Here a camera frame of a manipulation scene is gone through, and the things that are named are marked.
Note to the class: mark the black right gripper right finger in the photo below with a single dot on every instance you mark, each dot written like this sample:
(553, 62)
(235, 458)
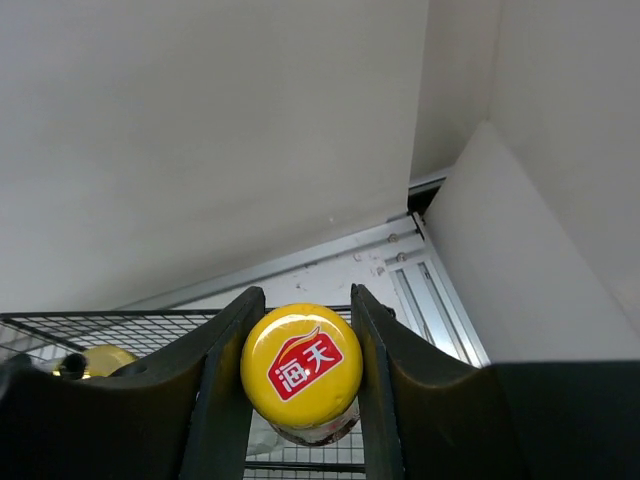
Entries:
(427, 415)

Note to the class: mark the glass oil bottle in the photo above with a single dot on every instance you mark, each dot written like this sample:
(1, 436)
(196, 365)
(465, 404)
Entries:
(97, 361)

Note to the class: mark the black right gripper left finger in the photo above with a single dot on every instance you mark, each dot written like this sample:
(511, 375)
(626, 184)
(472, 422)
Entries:
(178, 413)

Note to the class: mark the black wire rack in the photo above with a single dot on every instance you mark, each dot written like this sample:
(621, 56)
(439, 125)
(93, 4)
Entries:
(48, 337)

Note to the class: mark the aluminium side rail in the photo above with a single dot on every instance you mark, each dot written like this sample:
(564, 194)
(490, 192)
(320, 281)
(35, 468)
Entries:
(395, 260)

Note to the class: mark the yellow cap sauce bottle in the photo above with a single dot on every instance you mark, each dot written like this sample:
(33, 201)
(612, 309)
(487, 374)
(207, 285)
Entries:
(301, 368)

